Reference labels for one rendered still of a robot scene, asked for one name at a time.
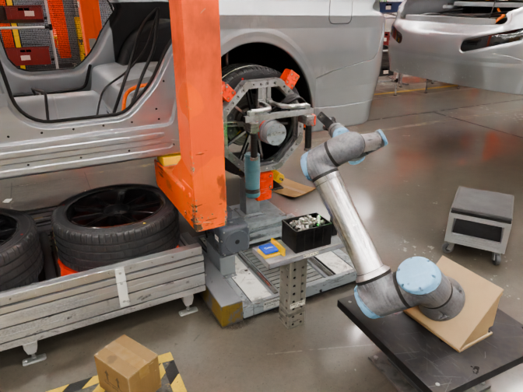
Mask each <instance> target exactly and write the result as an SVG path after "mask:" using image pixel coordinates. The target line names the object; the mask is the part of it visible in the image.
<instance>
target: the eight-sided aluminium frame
mask: <svg viewBox="0 0 523 392"><path fill-rule="evenodd" d="M267 86H271V87H273V86H276V87H277V89H278V90H279V91H280V92H281V93H282V94H283V95H284V96H285V97H287V96H288V95H289V94H291V93H294V92H293V91H292V89H291V88H290V87H288V86H287V85H286V84H285V82H284V81H283V80H282V79H280V78H277V77H275V78H273V77H271V78H265V79H249V80H246V79H245V80H241V81H240V82H239V83H238V84H237V86H236V88H235V89H234V91H235V92H236V95H235V96H234V97H233V99H232V100H231V101H230V102H229V103H228V102H226V101H224V102H223V137H224V156H225V157H226V158H227V159H228V160H229V161H231V163H233V164H234V165H235V166H236V167H238V168H239V169H240V170H241V171H242V172H244V163H243V162H242V161H240V160H239V159H238V158H237V157H236V156H235V155H234V154H233V153H232V152H230V151H229V150H228V142H227V118H226V117H227V115H228V114H229V113H230V112H231V110H232V109H233V108H234V107H235V106H236V105H237V103H238V102H239V101H240V99H241V98H242V97H243V95H244V94H245V93H246V92H247V91H248V90H249V89H257V88H258V87H261V88H265V87H267ZM303 132H304V124H302V123H300V122H299V121H298V116H295V117H293V136H292V137H291V139H290V140H289V141H288V142H287V143H286V144H285V146H284V147H283V148H282V150H281V151H280V152H279V154H278V155H277V156H276V157H275V158H274V160H271V161H266V162H261V163H260V172H265V171H270V170H277V169H280V168H281V167H282V166H283V164H284V163H285V161H287V160H288V158H289V157H290V156H291V154H292V153H293V152H294V150H295V149H296V148H297V146H298V145H299V144H300V143H301V142H302V141H303ZM287 147H288V148H287Z"/></svg>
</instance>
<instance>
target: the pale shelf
mask: <svg viewBox="0 0 523 392"><path fill-rule="evenodd" d="M277 242H278V243H279V244H281V245H282V246H283V247H284V248H285V256H283V255H281V254H280V255H278V256H274V257H270V258H267V259H264V258H263V256H262V255H260V253H259V252H257V250H258V249H259V248H258V247H259V246H256V247H252V253H253V254H254V255H255V256H256V257H257V258H258V259H259V260H260V261H261V262H262V263H263V264H264V265H265V266H266V267H267V269H272V268H277V267H280V266H283V265H285V264H290V263H293V262H296V261H301V260H303V259H306V258H309V257H313V256H317V255H319V254H324V253H327V252H330V251H333V250H338V249H340V248H343V247H344V245H343V243H342V241H341V239H340V238H339V237H338V236H334V237H332V238H331V244H329V245H326V246H323V247H318V248H315V249H312V250H306V251H304V252H300V253H297V254H295V253H294V252H293V251H292V250H291V249H290V248H289V247H288V246H287V245H285V243H284V242H283V241H282V240H277Z"/></svg>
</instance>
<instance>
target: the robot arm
mask: <svg viewBox="0 0 523 392"><path fill-rule="evenodd" d="M317 119H318V120H319V121H320V122H321V123H322V124H323V127H322V128H323V129H324V130H325V131H328V134H329V136H330V137H331V139H329V140H328V141H326V142H324V143H322V144H320V145H318V146H317V147H315V148H313V149H310V150H308V152H306V153H304V154H303V155H302V156H301V159H300V165H301V168H302V171H303V173H304V176H306V178H307V179H308V180H312V181H313V182H314V184H315V186H316V188H317V189H318V192H319V194H320V195H321V199H322V201H323V202H324V204H325V207H326V208H327V211H328V214H329V215H330V217H331V219H332V221H333V224H334V226H335V228H336V230H337V232H338V234H339V237H340V239H341V241H342V243H343V245H344V247H345V249H346V252H347V254H348V255H349V258H350V260H351V261H352V263H353V267H354V268H355V270H356V273H357V278H356V284H357V286H356V287H355V289H354V295H355V298H356V301H357V304H358V306H359V307H360V309H361V310H362V312H363V313H364V314H365V315H366V316H367V317H369V318H371V319H376V318H379V317H385V316H387V315H390V314H393V313H397V312H399V311H402V310H406V309H408V308H411V307H414V306H419V308H420V310H421V311H422V313H423V314H424V315H426V316H427V317H428V318H430V319H431V320H435V321H446V320H450V319H453V318H454V317H456V316H457V315H459V314H460V312H461V311H462V309H463V307H464V305H465V292H464V289H463V288H462V286H461V285H460V284H459V283H458V282H457V281H456V280H454V279H453V278H451V277H449V276H446V275H444V273H443V272H442V271H441V270H440V269H439V268H438V266H436V265H435V263H433V262H432V261H430V260H428V259H426V258H425V257H411V258H408V259H406V260H404V261H403V262H402V263H401V264H400V265H399V267H398V270H397V271H394V272H392V271H391V269H390V267H389V266H386V265H384V264H382V262H381V259H380V257H379V255H378V253H377V251H376V249H375V247H374V245H373V243H372V241H371V239H370V236H369V234H368V232H367V230H366V228H365V226H364V224H363V222H362V220H361V218H360V215H359V213H358V211H357V210H356V207H355V205H354V204H353V201H352V198H351V197H350V195H349V192H348V191H347V189H346V186H345V184H344V183H343V181H342V178H341V176H340V174H339V170H338V168H337V167H338V166H341V165H342V164H343V163H346V162H348V163H349V164H351V165H356V164H358V163H360V162H362V161H363V160H364V159H365V156H367V155H368V154H370V153H372V152H374V151H376V150H378V149H380V148H382V147H385V146H386V145H387V144H388V141H387V139H386V137H385V135H384V133H383V131H382V130H381V129H379V130H376V131H375V132H373V133H369V134H360V133H358V132H355V131H349V130H348V129H347V128H345V127H344V126H345V125H344V124H340V123H337V122H336V121H335V118H334V117H328V116H326V115H325V114H324V113H323V112H320V113H319V114H318V116H317Z"/></svg>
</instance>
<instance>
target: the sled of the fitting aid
mask: <svg viewBox="0 0 523 392"><path fill-rule="evenodd" d="M249 233H250V240H249V244H253V243H258V242H261V241H264V240H270V239H271V238H276V237H279V236H282V222H277V223H274V224H271V225H267V226H262V227H258V228H255V229H249Z"/></svg>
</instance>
